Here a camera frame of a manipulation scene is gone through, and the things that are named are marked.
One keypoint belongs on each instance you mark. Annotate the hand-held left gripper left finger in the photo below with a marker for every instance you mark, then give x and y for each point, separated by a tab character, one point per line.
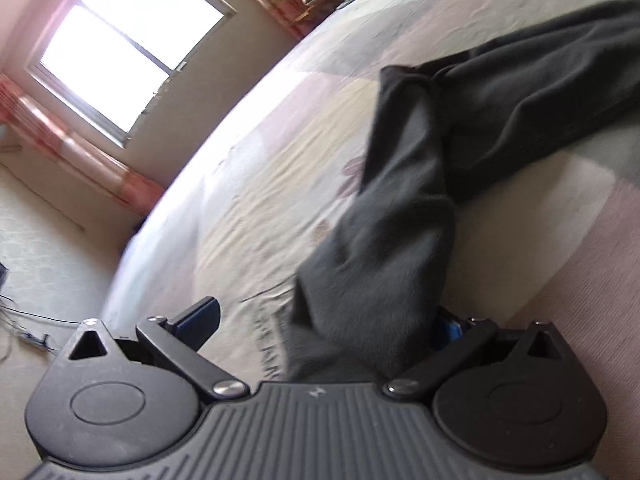
200	322

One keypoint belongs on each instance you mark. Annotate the dark grey sweater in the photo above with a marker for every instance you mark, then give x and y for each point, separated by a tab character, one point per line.
400	210

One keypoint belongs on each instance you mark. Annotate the wooden nightstand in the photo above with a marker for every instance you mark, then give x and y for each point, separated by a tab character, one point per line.
307	12

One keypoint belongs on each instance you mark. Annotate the window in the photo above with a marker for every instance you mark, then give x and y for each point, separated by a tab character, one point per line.
125	35

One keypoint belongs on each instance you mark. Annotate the bed with patchwork sheet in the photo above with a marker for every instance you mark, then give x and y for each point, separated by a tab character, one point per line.
300	110

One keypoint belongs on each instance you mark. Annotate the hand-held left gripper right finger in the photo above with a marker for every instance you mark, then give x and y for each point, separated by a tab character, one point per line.
450	334

